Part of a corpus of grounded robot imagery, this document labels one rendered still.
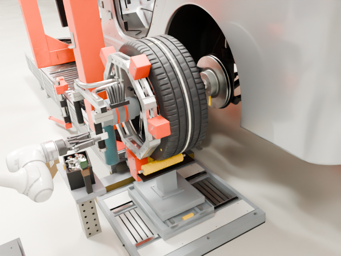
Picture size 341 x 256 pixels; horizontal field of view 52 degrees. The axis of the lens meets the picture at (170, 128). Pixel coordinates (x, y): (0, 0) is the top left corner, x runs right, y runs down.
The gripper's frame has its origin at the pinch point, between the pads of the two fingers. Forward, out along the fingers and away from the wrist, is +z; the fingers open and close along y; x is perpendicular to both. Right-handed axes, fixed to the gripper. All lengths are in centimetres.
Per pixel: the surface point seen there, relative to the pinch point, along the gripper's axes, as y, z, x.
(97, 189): -12.6, -3.3, -37.7
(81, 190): -16.6, -10.9, -37.8
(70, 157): -34.2, -9.9, -25.5
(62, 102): -182, 19, -48
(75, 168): -22.0, -10.7, -26.5
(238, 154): -49, 126, -82
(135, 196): -32, 25, -68
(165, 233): 8, 25, -69
